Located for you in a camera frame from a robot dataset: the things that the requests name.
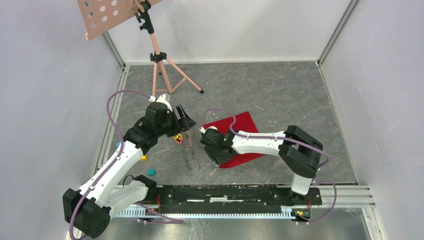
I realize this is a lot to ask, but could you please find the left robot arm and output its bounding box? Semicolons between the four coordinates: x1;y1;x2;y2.
62;102;196;239

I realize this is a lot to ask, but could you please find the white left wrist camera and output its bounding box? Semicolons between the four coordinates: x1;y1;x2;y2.
148;93;173;112

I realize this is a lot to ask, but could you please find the teal cube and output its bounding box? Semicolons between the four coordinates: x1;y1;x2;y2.
147;168;156;176

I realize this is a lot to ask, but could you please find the iridescent spoon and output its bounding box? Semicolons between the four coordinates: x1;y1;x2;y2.
173;133;184;145

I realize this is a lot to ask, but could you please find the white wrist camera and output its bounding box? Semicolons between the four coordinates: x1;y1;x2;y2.
148;93;173;112
198;125;218;135

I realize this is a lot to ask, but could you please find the red cloth napkin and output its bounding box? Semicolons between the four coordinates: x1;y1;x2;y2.
203;111;263;169

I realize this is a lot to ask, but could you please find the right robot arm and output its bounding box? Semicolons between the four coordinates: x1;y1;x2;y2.
200;125;325;204

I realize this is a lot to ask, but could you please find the pink music stand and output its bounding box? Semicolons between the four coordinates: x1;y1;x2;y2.
76;0;205;99

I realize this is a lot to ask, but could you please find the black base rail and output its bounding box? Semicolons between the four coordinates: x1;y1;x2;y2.
136;184;323;215

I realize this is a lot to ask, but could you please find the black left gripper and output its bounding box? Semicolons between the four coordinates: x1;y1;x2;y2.
156;104;196;138

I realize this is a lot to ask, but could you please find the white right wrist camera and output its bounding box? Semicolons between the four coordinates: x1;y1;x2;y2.
198;125;218;135

